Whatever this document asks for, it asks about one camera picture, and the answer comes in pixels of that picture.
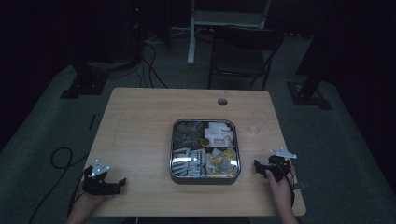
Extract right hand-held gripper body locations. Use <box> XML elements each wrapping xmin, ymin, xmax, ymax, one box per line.
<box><xmin>263</xmin><ymin>147</ymin><xmax>298</xmax><ymax>183</ymax></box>

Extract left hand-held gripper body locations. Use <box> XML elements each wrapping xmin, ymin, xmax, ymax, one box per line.
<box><xmin>81</xmin><ymin>159</ymin><xmax>122</xmax><ymax>196</ymax></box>

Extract clear glass cup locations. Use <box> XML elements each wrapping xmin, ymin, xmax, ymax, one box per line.
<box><xmin>247</xmin><ymin>109</ymin><xmax>269</xmax><ymax>136</ymax></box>

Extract brown compartment tea box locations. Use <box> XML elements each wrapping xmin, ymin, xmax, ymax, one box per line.
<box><xmin>169</xmin><ymin>118</ymin><xmax>242</xmax><ymax>186</ymax></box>

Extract clear lid with gold knob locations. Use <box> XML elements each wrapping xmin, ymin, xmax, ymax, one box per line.
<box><xmin>169</xmin><ymin>119</ymin><xmax>241</xmax><ymax>179</ymax></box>

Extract person's left hand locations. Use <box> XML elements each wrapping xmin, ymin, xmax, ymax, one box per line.
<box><xmin>72</xmin><ymin>182</ymin><xmax>108</xmax><ymax>209</ymax></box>

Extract person's right hand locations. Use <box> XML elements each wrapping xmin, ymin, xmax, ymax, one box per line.
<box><xmin>264</xmin><ymin>161</ymin><xmax>297</xmax><ymax>203</ymax></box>

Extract pile of yellow white packets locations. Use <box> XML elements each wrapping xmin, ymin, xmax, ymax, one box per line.
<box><xmin>205</xmin><ymin>147</ymin><xmax>239</xmax><ymax>177</ymax></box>

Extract pile of white tea packets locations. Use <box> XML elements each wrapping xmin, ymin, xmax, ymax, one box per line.
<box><xmin>204</xmin><ymin>121</ymin><xmax>235</xmax><ymax>148</ymax></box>

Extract pile of striped tea sachets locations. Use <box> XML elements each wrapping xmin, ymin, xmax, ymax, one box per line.
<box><xmin>171</xmin><ymin>147</ymin><xmax>206</xmax><ymax>178</ymax></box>

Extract black stand base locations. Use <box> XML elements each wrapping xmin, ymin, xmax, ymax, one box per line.
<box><xmin>60</xmin><ymin>62</ymin><xmax>110</xmax><ymax>100</ymax></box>
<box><xmin>286</xmin><ymin>80</ymin><xmax>333</xmax><ymax>111</ymax></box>

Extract black folding chair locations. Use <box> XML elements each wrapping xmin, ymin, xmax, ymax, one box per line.
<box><xmin>207</xmin><ymin>25</ymin><xmax>285</xmax><ymax>91</ymax></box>

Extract black equipment rack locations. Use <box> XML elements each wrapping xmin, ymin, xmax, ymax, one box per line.
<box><xmin>124</xmin><ymin>0</ymin><xmax>148</xmax><ymax>62</ymax></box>

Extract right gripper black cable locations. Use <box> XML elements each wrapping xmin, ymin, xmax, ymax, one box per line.
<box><xmin>278</xmin><ymin>160</ymin><xmax>297</xmax><ymax>209</ymax></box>

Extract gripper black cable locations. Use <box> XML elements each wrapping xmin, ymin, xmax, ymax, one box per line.
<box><xmin>278</xmin><ymin>160</ymin><xmax>297</xmax><ymax>209</ymax></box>
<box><xmin>66</xmin><ymin>173</ymin><xmax>88</xmax><ymax>218</ymax></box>

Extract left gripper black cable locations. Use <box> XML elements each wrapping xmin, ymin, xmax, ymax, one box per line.
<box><xmin>66</xmin><ymin>173</ymin><xmax>88</xmax><ymax>218</ymax></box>

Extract black floor cable loop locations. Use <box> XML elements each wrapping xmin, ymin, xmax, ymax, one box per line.
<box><xmin>27</xmin><ymin>146</ymin><xmax>92</xmax><ymax>224</ymax></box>

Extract bundle of black floor cables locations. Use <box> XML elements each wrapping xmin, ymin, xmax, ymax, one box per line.
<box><xmin>135</xmin><ymin>39</ymin><xmax>170</xmax><ymax>90</ymax></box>

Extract white desk frame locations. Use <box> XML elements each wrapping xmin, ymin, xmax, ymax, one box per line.
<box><xmin>187</xmin><ymin>0</ymin><xmax>272</xmax><ymax>66</ymax></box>

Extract white floor cables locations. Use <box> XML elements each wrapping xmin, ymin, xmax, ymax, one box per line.
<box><xmin>144</xmin><ymin>27</ymin><xmax>191</xmax><ymax>45</ymax></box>

